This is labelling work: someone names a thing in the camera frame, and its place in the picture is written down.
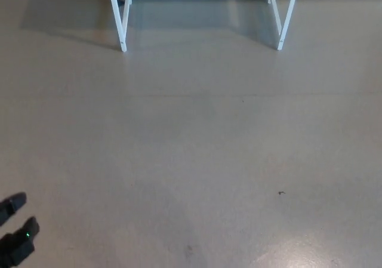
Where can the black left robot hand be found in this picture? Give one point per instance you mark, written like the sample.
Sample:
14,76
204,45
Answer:
18,247

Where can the white metal desk leg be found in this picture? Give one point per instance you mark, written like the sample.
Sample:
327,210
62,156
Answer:
120,26
285,23

